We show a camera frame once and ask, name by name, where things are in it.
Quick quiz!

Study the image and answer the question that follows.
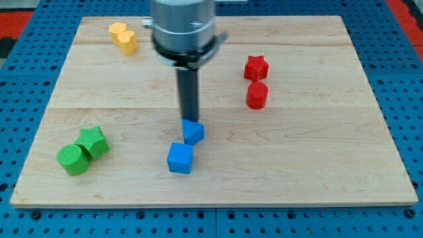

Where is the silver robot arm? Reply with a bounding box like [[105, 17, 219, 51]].
[[143, 0, 228, 71]]

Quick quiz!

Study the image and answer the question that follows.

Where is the yellow heart block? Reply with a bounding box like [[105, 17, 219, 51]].
[[117, 30, 137, 56]]

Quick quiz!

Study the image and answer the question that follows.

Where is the red cylinder block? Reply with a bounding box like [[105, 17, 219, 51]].
[[246, 82, 269, 110]]

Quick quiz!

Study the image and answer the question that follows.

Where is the blue cube block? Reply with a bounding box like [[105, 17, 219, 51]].
[[167, 143, 194, 175]]

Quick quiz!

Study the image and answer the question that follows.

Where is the blue triangular block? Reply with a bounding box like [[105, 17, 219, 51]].
[[182, 119, 204, 145]]

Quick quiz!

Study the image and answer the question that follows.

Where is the yellow hexagon block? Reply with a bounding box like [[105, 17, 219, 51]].
[[108, 22, 127, 46]]

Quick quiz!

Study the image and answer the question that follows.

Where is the black pusher rod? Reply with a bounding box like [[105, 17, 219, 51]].
[[176, 69, 200, 122]]

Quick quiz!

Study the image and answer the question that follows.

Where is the green star block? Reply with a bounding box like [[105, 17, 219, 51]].
[[75, 126, 110, 161]]

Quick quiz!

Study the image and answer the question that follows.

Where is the green cylinder block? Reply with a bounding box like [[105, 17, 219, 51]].
[[56, 144, 89, 176]]

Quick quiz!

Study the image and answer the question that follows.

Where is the wooden board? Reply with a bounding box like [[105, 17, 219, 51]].
[[10, 16, 418, 208]]

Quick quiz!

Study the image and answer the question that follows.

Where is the red star block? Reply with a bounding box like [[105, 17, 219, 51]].
[[243, 56, 269, 82]]

